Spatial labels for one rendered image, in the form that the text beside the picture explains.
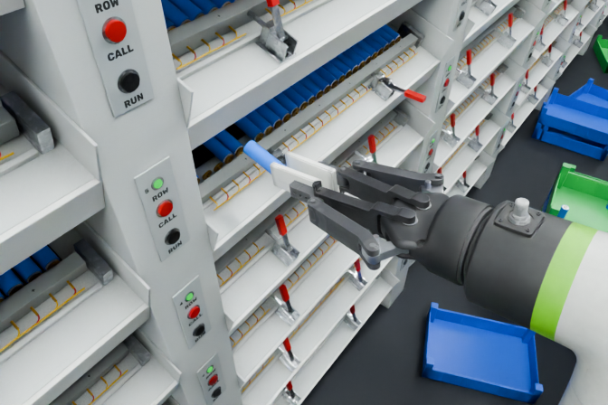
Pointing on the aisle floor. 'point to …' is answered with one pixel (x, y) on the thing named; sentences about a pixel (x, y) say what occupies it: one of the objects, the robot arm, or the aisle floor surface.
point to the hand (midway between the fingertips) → (303, 177)
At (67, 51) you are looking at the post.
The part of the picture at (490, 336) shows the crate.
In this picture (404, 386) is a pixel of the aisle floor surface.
